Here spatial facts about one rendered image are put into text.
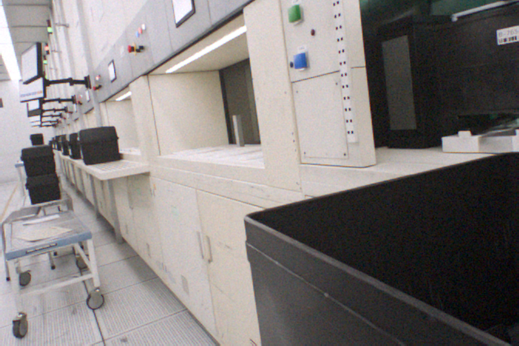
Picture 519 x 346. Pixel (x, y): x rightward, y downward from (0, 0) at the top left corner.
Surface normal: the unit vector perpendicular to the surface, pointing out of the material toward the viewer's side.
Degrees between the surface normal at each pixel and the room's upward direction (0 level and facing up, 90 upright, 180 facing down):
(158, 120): 90
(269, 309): 90
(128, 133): 90
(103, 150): 92
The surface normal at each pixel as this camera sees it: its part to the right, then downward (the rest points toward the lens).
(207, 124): 0.48, 0.01
